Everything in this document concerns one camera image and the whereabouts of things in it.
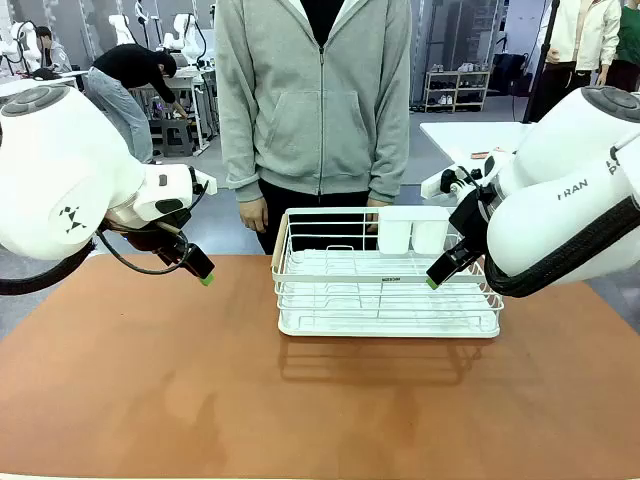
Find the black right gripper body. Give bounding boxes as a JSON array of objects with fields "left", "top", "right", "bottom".
[{"left": 449, "top": 187, "right": 494, "bottom": 251}]

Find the white wire dish rack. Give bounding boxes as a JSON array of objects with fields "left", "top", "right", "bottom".
[{"left": 271, "top": 205, "right": 505, "bottom": 339}]

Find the white workbench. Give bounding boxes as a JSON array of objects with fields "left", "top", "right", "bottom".
[{"left": 129, "top": 67, "right": 216, "bottom": 154}]

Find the black tripod pole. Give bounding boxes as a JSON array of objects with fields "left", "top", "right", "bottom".
[{"left": 522, "top": 0, "right": 561, "bottom": 124}]

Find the white table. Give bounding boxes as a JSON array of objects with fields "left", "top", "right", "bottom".
[{"left": 419, "top": 121, "right": 539, "bottom": 169}]

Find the person's left hand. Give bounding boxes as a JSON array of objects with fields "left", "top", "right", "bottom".
[{"left": 366, "top": 197, "right": 394, "bottom": 234}]

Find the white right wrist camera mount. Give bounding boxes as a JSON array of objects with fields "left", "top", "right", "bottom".
[{"left": 420, "top": 159, "right": 501, "bottom": 201}]

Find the white plastic utensil cup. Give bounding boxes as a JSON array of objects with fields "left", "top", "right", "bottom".
[
  {"left": 377, "top": 206, "right": 414, "bottom": 255},
  {"left": 410, "top": 206, "right": 452, "bottom": 255}
]

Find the person in black top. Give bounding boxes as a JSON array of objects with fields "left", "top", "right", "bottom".
[{"left": 87, "top": 43, "right": 191, "bottom": 165}]

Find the seated person in grey jacket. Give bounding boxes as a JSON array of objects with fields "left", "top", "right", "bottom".
[{"left": 34, "top": 25, "right": 74, "bottom": 74}]

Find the person in white jacket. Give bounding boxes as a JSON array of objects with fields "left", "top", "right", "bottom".
[{"left": 542, "top": 0, "right": 622, "bottom": 121}]

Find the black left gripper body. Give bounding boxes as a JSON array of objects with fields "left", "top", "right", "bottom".
[{"left": 105, "top": 209, "right": 194, "bottom": 257}]

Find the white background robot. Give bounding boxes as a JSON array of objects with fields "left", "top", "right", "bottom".
[
  {"left": 108, "top": 13, "right": 137, "bottom": 47},
  {"left": 164, "top": 12, "right": 210, "bottom": 69}
]

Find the thin black left gripper cable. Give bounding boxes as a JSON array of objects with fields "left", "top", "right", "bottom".
[{"left": 96, "top": 179, "right": 210, "bottom": 276}]

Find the person's left forearm grey sleeve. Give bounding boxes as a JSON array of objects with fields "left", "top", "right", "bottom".
[{"left": 368, "top": 89, "right": 412, "bottom": 204}]

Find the wooden shoe rack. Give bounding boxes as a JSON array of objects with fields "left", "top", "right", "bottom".
[{"left": 423, "top": 69, "right": 491, "bottom": 114}]

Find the person's right hand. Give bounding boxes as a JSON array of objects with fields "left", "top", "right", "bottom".
[{"left": 238, "top": 196, "right": 270, "bottom": 234}]

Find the person in grey hoodie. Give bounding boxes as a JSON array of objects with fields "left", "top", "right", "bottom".
[{"left": 214, "top": 0, "right": 412, "bottom": 256}]

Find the black step stool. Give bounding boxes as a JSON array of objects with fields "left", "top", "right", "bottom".
[{"left": 160, "top": 119, "right": 195, "bottom": 159}]

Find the person's right forearm grey sleeve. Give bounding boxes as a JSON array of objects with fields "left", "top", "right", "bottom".
[{"left": 215, "top": 89, "right": 262, "bottom": 202}]

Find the black bag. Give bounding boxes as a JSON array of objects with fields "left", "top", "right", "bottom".
[{"left": 492, "top": 52, "right": 527, "bottom": 97}]

